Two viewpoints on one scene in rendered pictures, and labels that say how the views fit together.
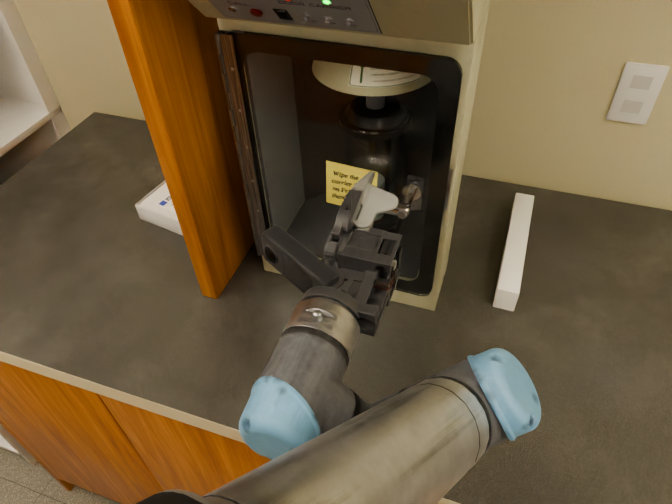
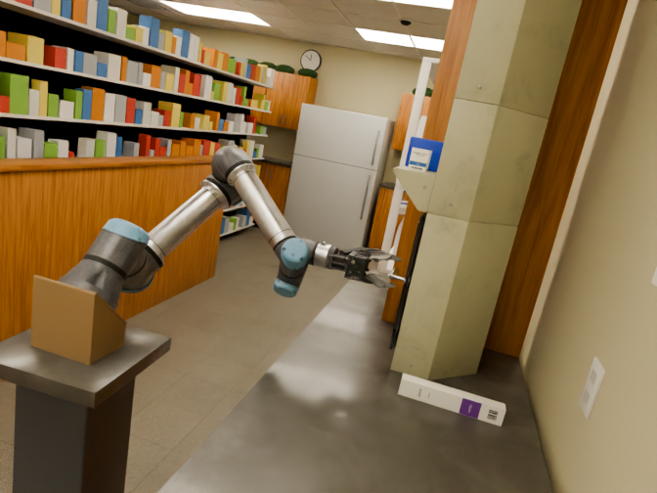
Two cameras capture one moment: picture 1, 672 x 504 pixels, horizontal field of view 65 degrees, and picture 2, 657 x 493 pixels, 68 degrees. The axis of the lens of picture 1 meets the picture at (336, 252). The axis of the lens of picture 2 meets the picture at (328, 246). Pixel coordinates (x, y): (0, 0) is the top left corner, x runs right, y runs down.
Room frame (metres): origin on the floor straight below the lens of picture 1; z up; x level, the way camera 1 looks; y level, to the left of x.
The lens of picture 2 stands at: (0.14, -1.42, 1.59)
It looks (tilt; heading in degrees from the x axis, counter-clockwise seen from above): 14 degrees down; 82
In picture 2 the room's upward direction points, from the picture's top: 11 degrees clockwise
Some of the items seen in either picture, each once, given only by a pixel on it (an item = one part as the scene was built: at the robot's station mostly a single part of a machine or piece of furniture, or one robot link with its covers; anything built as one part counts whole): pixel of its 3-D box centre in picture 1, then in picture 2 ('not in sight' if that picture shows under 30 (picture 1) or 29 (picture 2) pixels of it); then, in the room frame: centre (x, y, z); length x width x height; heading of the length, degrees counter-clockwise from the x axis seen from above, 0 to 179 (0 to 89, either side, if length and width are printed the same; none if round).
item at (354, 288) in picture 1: (352, 279); (349, 262); (0.41, -0.02, 1.20); 0.12 x 0.09 x 0.08; 159
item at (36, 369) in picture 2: not in sight; (81, 352); (-0.27, -0.23, 0.92); 0.32 x 0.32 x 0.04; 72
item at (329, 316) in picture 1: (322, 330); (325, 254); (0.34, 0.02, 1.20); 0.08 x 0.05 x 0.08; 69
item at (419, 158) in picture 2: not in sight; (419, 159); (0.54, -0.06, 1.54); 0.05 x 0.05 x 0.06; 66
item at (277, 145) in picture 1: (339, 180); (411, 274); (0.61, -0.01, 1.19); 0.30 x 0.01 x 0.40; 67
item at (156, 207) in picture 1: (185, 206); not in sight; (0.86, 0.31, 0.96); 0.16 x 0.12 x 0.04; 59
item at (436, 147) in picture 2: not in sight; (425, 154); (0.60, 0.08, 1.56); 0.10 x 0.10 x 0.09; 69
